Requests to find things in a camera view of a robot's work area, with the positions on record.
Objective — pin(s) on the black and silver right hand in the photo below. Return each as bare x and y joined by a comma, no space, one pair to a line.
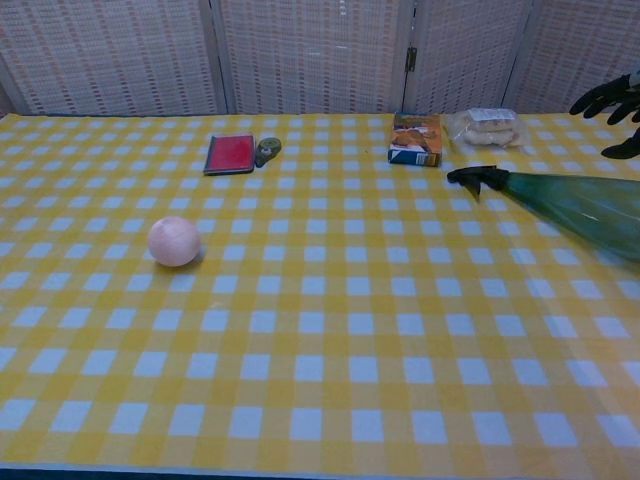
631,95

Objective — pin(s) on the green spray bottle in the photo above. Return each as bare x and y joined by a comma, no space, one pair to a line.
575,205

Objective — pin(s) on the woven folding screen panel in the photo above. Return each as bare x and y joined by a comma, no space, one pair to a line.
570,45
465,55
315,55
110,55

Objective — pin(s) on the clear bag of pastries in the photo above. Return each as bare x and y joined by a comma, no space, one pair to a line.
482,129

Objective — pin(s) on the orange snack box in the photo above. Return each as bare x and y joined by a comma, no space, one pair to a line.
415,140

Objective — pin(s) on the metal screen hinge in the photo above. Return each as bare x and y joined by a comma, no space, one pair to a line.
411,58

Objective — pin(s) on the green correction tape dispenser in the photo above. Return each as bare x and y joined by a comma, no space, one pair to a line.
267,150

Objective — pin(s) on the yellow checked tablecloth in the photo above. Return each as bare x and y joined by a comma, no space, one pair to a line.
320,325

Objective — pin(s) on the red card box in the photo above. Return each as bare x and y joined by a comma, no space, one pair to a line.
230,154

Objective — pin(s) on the pink peach ball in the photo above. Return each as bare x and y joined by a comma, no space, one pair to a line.
174,241

